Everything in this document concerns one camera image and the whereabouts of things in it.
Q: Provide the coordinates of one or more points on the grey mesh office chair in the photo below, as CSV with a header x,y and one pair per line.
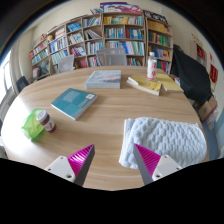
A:
x,y
111,57
65,64

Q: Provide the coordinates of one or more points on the white bottle with red label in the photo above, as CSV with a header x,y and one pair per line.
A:
x,y
151,68

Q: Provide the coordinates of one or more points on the wooden bookshelf unit with books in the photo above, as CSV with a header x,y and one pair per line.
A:
x,y
116,31

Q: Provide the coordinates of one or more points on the small wall shelf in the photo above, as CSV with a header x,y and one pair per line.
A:
x,y
199,52

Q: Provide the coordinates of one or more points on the thick yellow book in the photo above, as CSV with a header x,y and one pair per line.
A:
x,y
145,85

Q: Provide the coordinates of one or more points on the white waffle towel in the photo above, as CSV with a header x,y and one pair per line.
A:
x,y
170,136

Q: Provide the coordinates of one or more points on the small jar with red label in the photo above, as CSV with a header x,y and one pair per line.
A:
x,y
47,121

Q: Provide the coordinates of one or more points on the green plastic bag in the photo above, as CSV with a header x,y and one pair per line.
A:
x,y
30,126

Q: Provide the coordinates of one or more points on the teal book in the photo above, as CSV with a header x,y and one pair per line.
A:
x,y
74,102

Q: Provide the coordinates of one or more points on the black cloth cover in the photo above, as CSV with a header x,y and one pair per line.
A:
x,y
191,75

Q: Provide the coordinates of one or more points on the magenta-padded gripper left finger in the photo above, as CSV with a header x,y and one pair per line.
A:
x,y
63,165

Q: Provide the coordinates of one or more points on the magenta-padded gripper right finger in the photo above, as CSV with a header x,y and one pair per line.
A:
x,y
164,165

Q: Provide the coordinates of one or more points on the red wall hanging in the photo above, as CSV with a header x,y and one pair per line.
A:
x,y
213,73

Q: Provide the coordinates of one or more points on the cardboard box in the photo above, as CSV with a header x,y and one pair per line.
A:
x,y
207,108

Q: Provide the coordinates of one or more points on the grey book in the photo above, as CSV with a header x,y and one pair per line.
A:
x,y
103,79

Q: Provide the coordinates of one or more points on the dark blue chair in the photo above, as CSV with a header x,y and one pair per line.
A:
x,y
21,83

